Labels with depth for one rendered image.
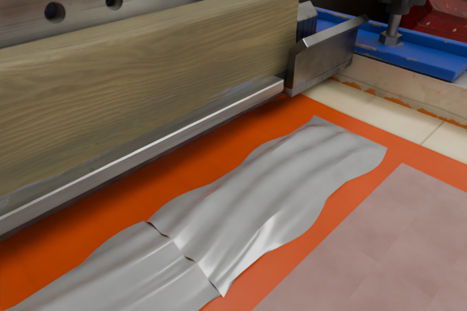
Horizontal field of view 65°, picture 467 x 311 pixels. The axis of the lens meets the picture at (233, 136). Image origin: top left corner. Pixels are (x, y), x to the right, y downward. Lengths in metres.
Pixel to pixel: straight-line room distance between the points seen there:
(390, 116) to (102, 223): 0.26
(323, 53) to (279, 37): 0.05
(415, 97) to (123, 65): 0.26
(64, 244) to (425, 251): 0.21
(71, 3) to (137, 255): 0.30
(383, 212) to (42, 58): 0.21
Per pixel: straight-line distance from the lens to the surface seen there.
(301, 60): 0.31
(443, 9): 1.03
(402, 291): 0.22
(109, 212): 0.25
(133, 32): 0.22
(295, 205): 0.24
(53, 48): 0.20
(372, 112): 0.36
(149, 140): 0.23
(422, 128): 0.35
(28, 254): 0.25
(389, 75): 0.38
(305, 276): 0.21
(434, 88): 0.37
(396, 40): 0.39
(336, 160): 0.28
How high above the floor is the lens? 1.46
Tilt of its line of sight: 52 degrees down
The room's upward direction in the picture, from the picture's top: 38 degrees clockwise
